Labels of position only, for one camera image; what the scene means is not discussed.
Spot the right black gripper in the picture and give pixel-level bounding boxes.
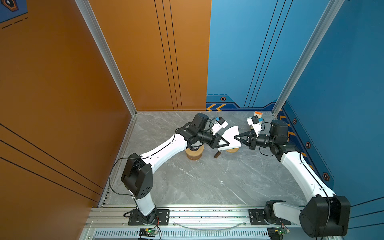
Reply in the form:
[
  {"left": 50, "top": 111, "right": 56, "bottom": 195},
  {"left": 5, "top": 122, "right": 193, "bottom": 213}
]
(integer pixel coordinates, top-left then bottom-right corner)
[{"left": 234, "top": 130, "right": 276, "bottom": 152}]

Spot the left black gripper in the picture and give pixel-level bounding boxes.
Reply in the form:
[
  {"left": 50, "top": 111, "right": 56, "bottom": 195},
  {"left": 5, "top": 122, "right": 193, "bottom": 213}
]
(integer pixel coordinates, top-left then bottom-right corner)
[{"left": 196, "top": 131, "right": 230, "bottom": 150}]

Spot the coffee filter bag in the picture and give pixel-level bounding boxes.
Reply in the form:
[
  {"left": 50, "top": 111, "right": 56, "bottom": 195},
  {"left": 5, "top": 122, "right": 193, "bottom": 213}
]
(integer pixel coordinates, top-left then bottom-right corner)
[{"left": 254, "top": 111, "right": 263, "bottom": 118}]

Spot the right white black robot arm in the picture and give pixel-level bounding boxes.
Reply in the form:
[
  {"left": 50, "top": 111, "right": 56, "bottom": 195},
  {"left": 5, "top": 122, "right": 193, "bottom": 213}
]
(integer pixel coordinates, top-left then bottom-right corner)
[{"left": 234, "top": 116, "right": 351, "bottom": 238}]

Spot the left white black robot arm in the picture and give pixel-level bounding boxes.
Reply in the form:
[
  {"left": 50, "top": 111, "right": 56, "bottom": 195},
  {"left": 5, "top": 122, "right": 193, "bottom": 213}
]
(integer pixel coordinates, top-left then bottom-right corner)
[{"left": 121, "top": 113, "right": 239, "bottom": 224}]

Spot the right circuit board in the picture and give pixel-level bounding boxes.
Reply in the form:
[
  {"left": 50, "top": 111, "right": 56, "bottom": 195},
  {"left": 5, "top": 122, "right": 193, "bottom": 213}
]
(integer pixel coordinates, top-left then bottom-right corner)
[{"left": 267, "top": 228, "right": 291, "bottom": 240}]

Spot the circuit board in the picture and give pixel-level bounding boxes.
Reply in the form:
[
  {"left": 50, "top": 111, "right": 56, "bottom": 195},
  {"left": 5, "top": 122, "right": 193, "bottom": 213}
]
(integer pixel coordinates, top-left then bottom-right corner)
[
  {"left": 139, "top": 228, "right": 159, "bottom": 240},
  {"left": 267, "top": 228, "right": 291, "bottom": 240}
]

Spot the left circuit board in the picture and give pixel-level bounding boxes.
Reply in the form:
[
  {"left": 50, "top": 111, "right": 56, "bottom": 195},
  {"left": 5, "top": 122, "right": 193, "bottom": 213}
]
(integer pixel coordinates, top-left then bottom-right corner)
[{"left": 139, "top": 228, "right": 159, "bottom": 240}]

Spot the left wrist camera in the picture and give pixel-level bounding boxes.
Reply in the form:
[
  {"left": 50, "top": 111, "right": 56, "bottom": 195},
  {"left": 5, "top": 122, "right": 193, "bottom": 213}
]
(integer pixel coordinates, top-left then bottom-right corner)
[{"left": 211, "top": 117, "right": 228, "bottom": 135}]

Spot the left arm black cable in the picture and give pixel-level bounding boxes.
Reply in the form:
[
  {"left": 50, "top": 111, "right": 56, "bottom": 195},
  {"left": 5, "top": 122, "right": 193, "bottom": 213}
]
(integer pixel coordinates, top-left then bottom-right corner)
[{"left": 108, "top": 125, "right": 205, "bottom": 199}]

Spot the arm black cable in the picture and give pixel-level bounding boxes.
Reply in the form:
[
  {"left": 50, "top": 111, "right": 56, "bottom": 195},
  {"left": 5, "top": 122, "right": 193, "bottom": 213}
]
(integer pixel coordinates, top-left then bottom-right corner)
[
  {"left": 108, "top": 125, "right": 205, "bottom": 199},
  {"left": 259, "top": 143, "right": 332, "bottom": 240}
]

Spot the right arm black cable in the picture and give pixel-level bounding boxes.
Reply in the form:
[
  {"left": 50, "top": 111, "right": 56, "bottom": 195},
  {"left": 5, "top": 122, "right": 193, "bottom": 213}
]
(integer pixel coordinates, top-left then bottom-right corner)
[{"left": 259, "top": 143, "right": 332, "bottom": 240}]

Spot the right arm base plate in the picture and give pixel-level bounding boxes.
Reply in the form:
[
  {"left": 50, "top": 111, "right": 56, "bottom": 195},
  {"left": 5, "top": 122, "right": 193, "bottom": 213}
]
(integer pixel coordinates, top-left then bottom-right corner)
[{"left": 248, "top": 209, "right": 292, "bottom": 226}]

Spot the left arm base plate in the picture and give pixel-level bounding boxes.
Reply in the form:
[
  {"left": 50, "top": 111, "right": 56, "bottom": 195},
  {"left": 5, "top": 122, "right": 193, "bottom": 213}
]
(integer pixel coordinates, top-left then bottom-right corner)
[{"left": 128, "top": 209, "right": 170, "bottom": 226}]

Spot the aluminium front rail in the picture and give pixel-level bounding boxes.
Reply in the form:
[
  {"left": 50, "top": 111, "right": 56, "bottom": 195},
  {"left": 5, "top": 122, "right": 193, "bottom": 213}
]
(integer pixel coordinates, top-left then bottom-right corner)
[{"left": 79, "top": 206, "right": 309, "bottom": 240}]

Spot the right aluminium corner post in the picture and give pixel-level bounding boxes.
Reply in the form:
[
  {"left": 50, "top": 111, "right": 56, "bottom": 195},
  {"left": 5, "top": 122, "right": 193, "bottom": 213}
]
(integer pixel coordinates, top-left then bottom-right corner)
[{"left": 272, "top": 0, "right": 345, "bottom": 118}]

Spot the aluminium corner post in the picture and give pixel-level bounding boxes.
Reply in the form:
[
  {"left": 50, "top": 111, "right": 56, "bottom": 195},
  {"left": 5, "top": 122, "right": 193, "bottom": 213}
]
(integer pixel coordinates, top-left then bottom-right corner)
[
  {"left": 75, "top": 0, "right": 137, "bottom": 117},
  {"left": 272, "top": 0, "right": 345, "bottom": 118}
]

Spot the left aluminium corner post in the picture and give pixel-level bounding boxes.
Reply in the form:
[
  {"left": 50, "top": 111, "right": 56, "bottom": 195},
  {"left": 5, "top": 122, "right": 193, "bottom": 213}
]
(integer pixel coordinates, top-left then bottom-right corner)
[{"left": 75, "top": 0, "right": 137, "bottom": 117}]

